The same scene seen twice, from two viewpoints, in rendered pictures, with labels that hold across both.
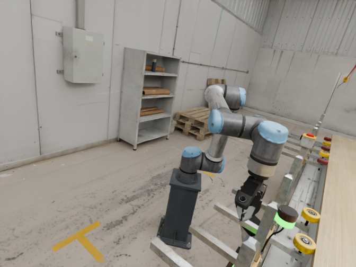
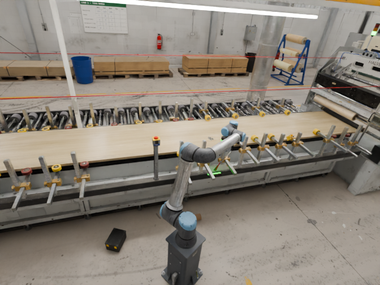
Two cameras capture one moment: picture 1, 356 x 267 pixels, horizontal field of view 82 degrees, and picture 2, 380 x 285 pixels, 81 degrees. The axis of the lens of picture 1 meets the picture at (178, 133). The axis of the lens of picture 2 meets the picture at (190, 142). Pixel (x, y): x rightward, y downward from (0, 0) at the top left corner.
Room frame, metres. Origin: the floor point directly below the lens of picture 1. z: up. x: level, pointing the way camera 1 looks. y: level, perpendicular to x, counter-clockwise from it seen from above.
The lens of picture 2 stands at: (2.51, 0.52, 2.36)
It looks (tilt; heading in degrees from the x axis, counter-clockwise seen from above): 33 degrees down; 216
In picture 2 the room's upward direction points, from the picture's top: 5 degrees clockwise
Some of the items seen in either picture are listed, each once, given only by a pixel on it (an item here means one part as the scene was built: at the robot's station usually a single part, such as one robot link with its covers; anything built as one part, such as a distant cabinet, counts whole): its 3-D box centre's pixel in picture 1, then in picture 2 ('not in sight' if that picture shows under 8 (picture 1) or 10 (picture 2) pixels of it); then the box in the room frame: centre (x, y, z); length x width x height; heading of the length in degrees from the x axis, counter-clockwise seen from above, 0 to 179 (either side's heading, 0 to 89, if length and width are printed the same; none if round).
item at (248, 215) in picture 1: (250, 211); not in sight; (0.64, -0.32, 1.05); 0.06 x 0.03 x 0.09; 146
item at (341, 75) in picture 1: (329, 110); not in sight; (2.90, -1.99, 1.20); 0.15 x 0.12 x 1.00; 145
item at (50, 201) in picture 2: (300, 151); (54, 186); (2.05, -1.30, 0.83); 0.43 x 0.03 x 0.04; 55
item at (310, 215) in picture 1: (308, 220); not in sight; (0.90, -0.75, 0.85); 0.08 x 0.08 x 0.11
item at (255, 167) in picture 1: (260, 165); not in sight; (0.65, -0.30, 1.23); 0.10 x 0.09 x 0.05; 56
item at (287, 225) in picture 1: (285, 219); not in sight; (0.58, -0.41, 1.08); 0.06 x 0.06 x 0.02
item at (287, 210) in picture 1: (277, 234); not in sight; (0.58, -0.41, 1.01); 0.06 x 0.06 x 0.22; 55
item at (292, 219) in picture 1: (287, 213); not in sight; (0.58, -0.41, 1.11); 0.06 x 0.06 x 0.02
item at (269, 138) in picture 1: (268, 142); (232, 126); (0.65, -0.30, 1.32); 0.10 x 0.09 x 0.12; 179
